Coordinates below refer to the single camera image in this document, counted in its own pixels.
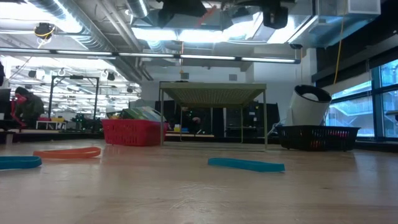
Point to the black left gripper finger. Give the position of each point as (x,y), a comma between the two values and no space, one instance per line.
(180,11)

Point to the orange silicone wristband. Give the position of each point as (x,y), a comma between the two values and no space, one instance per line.
(68,153)
(205,17)

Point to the red plastic basket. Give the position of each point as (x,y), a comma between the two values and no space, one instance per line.
(133,133)

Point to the black plastic basket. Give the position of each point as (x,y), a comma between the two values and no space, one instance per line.
(317,138)

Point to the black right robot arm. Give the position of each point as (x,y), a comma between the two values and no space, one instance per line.
(248,3)

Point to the green perforated metal shelf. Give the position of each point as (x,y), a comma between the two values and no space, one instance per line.
(211,93)

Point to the linear ceiling light fixture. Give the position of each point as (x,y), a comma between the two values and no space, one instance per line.
(84,53)

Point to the person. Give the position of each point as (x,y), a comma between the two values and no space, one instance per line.
(191,119)
(31,109)
(15,109)

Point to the wooden workbench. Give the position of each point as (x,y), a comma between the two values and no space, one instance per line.
(186,134)

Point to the black cabinet row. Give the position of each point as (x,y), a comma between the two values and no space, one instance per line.
(248,118)

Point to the white bin black rim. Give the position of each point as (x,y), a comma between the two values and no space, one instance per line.
(308,109)

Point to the window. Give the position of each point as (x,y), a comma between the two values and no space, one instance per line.
(390,115)

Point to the silver ventilation duct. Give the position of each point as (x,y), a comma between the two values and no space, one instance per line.
(87,37)

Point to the black frame stand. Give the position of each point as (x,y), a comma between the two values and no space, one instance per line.
(74,77)

